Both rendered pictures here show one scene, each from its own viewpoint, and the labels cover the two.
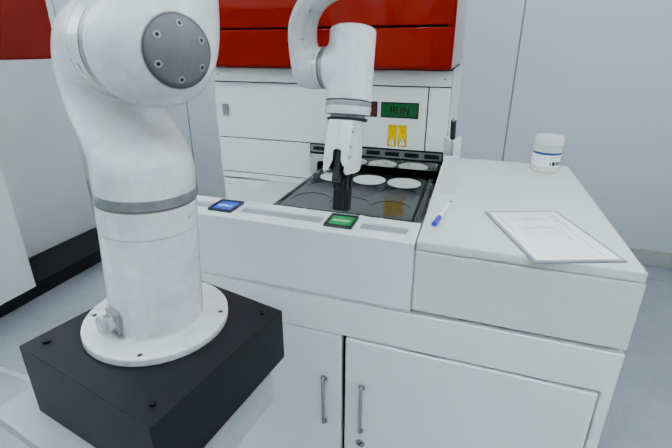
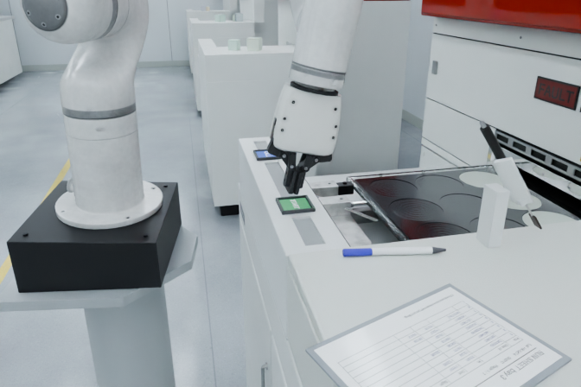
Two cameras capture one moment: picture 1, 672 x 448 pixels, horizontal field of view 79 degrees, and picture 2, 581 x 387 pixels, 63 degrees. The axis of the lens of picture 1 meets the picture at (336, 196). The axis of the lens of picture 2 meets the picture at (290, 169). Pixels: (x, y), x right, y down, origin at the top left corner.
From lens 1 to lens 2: 0.72 m
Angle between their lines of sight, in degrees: 55
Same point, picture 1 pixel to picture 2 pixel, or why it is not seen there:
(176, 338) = (85, 215)
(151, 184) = (67, 97)
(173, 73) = (37, 20)
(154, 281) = (75, 167)
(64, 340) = not seen: hidden behind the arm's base
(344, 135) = (282, 104)
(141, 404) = (24, 231)
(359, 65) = (310, 23)
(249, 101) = (453, 61)
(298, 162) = (480, 150)
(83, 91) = not seen: hidden behind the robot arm
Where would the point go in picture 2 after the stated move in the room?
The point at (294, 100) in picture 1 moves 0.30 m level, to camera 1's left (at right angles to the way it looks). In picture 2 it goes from (491, 66) to (405, 53)
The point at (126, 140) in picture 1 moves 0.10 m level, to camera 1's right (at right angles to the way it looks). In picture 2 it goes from (77, 64) to (87, 73)
